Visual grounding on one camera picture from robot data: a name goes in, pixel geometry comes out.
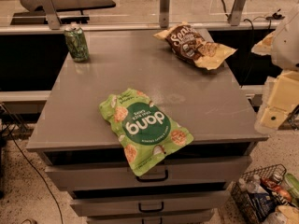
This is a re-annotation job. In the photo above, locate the grey drawer cabinet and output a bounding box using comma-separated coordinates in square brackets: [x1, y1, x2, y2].
[28, 31, 263, 224]

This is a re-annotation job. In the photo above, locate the top drawer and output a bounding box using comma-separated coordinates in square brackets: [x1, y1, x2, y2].
[46, 156, 251, 191]

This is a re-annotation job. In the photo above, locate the wire basket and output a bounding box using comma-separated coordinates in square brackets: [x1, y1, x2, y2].
[231, 164, 286, 224]

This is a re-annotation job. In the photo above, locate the green soda can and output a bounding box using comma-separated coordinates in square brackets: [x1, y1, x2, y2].
[64, 24, 89, 62]

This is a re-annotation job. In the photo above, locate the black cable on rail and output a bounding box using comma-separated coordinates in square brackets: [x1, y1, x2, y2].
[242, 8, 286, 30]

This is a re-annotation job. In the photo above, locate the middle drawer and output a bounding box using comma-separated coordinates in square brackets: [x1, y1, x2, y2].
[70, 190, 230, 218]

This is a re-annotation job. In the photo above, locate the black floor cable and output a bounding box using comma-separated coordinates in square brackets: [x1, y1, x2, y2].
[0, 121, 64, 224]

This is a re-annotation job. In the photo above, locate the drawer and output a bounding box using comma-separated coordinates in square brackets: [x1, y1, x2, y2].
[70, 190, 230, 218]
[46, 156, 251, 191]
[87, 209, 214, 224]

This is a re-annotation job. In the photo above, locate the metal bracket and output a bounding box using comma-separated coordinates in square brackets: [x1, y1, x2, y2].
[159, 0, 170, 28]
[38, 0, 61, 30]
[228, 0, 246, 26]

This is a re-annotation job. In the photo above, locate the bottom drawer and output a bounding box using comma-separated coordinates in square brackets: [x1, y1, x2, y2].
[87, 209, 214, 224]

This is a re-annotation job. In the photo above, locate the middle metal bracket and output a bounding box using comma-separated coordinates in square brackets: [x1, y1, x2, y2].
[159, 0, 170, 28]

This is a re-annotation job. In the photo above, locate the red snack package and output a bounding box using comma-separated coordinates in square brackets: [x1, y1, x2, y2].
[261, 177, 292, 202]

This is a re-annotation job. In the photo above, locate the clear plastic water bottle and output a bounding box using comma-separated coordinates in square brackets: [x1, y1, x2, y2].
[238, 175, 265, 194]

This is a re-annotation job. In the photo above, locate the green can in basket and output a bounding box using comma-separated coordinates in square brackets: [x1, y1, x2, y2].
[281, 173, 299, 200]

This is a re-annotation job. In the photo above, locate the blue snack package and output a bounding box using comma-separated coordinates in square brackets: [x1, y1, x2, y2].
[249, 193, 276, 222]

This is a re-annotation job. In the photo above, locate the left metal bracket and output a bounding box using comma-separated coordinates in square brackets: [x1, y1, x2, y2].
[38, 0, 61, 30]

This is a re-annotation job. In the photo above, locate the green rice chip bag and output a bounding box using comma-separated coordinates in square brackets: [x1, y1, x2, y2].
[99, 89, 193, 176]

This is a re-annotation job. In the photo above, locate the right metal bracket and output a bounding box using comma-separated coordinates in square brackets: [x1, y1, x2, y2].
[228, 0, 246, 26]

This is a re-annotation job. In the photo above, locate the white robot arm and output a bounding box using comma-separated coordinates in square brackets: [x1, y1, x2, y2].
[251, 4, 299, 133]

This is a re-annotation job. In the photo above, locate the brown chip bag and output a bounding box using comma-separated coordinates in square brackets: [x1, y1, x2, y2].
[154, 22, 236, 70]

